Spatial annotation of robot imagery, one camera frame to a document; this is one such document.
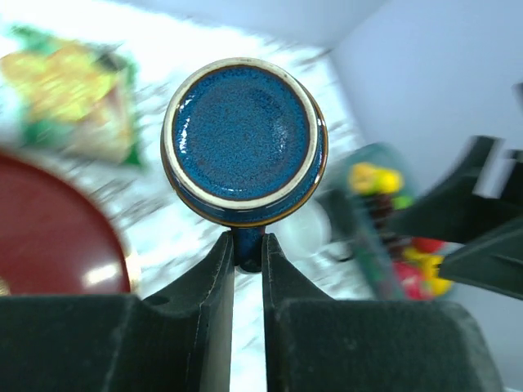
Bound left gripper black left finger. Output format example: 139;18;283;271
1;232;235;391

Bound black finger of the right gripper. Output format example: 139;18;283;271
439;218;522;300
387;136;522;241

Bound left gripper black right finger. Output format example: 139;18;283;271
261;234;503;392

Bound dark blue mug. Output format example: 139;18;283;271
160;57;329;273

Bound light blue white mug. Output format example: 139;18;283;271
274;200;332;260

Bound red toy apple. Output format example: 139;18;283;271
411;237;446;254

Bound green toy lime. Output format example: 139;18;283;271
393;195;413;210

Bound yellow toy fruit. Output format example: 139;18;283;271
404;247;452;297

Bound dark toy grapes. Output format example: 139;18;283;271
363;193;408;256

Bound red toy dragon fruit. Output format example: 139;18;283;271
394;261;432;301

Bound teal transparent fruit container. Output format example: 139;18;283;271
320;143;453;301

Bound yellow toy lemon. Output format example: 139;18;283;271
348;162;404;195

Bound red round tray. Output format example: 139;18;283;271
1;152;140;296

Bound green chips bag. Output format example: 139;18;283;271
1;25;141;166

